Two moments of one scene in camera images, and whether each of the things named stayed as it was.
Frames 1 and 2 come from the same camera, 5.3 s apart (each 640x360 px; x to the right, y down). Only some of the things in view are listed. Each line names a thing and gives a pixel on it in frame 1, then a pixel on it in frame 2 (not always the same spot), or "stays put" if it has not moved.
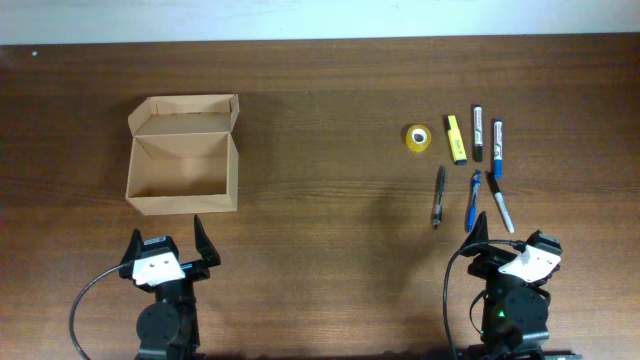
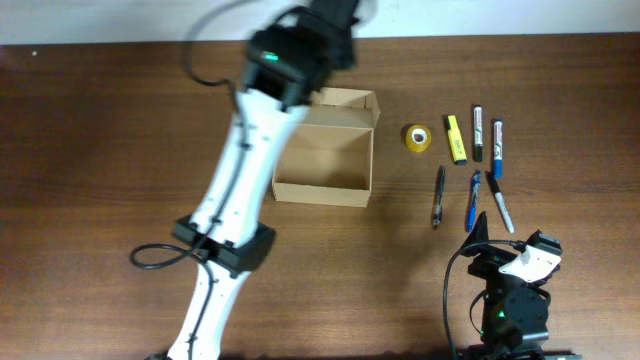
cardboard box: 183,155 -> 328,158
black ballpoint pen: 438,204 stays put
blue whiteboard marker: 498,148 stays put
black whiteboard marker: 478,133 stays put
